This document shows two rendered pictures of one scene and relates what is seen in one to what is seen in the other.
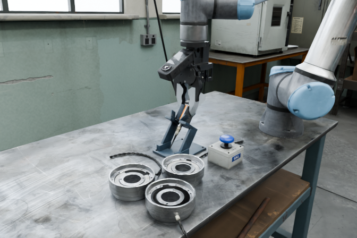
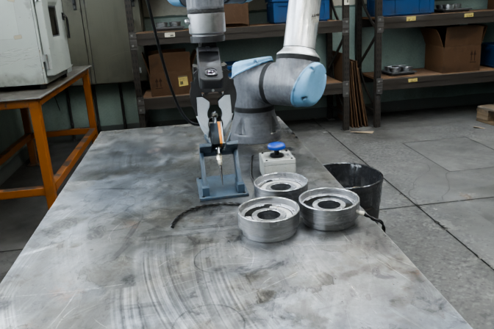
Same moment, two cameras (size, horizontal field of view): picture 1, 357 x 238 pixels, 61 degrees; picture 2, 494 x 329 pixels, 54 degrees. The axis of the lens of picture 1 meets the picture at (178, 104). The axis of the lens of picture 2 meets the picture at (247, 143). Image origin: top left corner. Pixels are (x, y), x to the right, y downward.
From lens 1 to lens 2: 0.72 m
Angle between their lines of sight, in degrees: 48
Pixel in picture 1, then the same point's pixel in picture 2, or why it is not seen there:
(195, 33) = (220, 22)
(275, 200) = not seen: hidden behind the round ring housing
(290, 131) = (277, 131)
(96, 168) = (185, 241)
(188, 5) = not seen: outside the picture
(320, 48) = (303, 27)
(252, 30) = (27, 45)
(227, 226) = not seen: hidden behind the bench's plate
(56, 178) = (170, 274)
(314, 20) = (72, 26)
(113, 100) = not seen: outside the picture
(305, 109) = (312, 93)
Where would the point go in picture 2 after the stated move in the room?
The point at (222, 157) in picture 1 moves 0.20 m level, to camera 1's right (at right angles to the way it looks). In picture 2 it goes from (286, 167) to (331, 144)
